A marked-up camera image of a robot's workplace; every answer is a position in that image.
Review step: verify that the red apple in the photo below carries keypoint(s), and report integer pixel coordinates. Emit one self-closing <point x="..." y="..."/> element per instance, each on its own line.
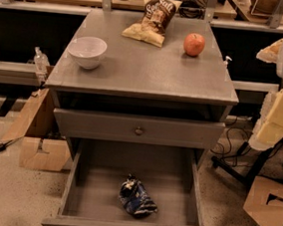
<point x="193" y="44"/>

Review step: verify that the grey wooden drawer cabinet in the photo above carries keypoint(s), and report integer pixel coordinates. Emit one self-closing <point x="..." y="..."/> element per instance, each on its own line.
<point x="141" y="79"/>

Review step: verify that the white pump dispenser bottle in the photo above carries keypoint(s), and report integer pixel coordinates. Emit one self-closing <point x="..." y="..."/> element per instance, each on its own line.
<point x="227" y="61"/>

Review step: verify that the clear plastic bottle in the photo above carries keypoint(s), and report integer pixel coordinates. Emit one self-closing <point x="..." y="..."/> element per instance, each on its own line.
<point x="41" y="62"/>

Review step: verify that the right cardboard box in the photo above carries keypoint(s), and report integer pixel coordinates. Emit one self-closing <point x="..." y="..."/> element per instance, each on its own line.
<point x="264" y="203"/>

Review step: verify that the round metal drawer knob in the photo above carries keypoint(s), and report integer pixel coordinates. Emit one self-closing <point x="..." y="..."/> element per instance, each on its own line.
<point x="138" y="131"/>

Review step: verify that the white bowl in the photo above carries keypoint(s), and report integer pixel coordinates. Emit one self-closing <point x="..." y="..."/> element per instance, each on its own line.
<point x="87" y="52"/>

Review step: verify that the open grey middle drawer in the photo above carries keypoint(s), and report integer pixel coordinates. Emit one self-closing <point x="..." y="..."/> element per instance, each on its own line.
<point x="91" y="197"/>

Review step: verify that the closed grey top drawer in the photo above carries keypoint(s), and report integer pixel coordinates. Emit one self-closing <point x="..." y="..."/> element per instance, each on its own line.
<point x="156" y="130"/>

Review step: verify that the cardboard box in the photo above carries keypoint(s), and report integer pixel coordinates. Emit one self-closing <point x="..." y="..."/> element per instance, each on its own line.
<point x="35" y="126"/>
<point x="264" y="203"/>

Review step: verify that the blue chip bag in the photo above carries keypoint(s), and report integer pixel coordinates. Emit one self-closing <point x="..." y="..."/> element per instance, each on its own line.
<point x="135" y="199"/>

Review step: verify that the left cardboard box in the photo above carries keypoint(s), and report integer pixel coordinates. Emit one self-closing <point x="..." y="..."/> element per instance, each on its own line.
<point x="35" y="126"/>

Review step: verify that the brown sea salt chip bag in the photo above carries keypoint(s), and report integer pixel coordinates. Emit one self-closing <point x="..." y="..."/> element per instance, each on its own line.
<point x="152" y="26"/>

